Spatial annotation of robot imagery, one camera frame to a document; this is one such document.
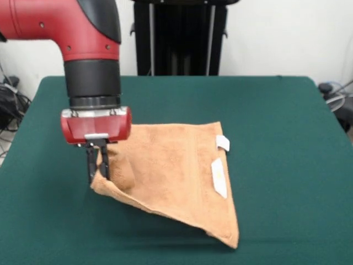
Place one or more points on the tan terry towel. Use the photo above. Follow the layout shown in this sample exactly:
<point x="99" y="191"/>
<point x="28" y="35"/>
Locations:
<point x="171" y="171"/>

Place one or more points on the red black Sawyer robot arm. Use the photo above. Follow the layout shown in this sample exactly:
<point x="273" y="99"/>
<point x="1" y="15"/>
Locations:
<point x="82" y="41"/>

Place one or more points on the dark green table cloth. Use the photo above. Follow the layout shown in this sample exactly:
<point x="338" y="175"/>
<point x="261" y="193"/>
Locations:
<point x="275" y="110"/>

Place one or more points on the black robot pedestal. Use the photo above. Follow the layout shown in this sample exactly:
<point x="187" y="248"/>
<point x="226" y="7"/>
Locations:
<point x="179" y="41"/>

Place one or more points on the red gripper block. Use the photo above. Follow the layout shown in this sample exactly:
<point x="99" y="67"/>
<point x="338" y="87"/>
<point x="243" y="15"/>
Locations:
<point x="96" y="127"/>

